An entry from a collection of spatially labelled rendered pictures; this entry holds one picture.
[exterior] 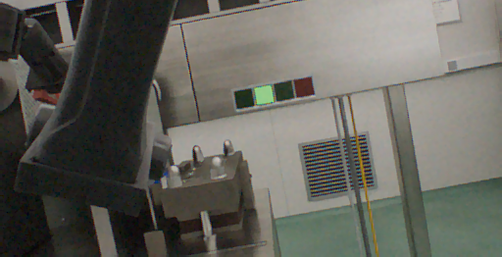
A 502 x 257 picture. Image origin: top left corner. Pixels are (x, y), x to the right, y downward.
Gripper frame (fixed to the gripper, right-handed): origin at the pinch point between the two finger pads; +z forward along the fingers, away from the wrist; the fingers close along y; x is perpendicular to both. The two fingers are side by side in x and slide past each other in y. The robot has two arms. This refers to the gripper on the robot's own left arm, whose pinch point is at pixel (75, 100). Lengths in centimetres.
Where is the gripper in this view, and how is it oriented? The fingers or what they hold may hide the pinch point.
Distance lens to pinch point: 90.2
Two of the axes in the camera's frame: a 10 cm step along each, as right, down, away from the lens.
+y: 9.8, -1.8, -0.2
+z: 1.2, 5.8, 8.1
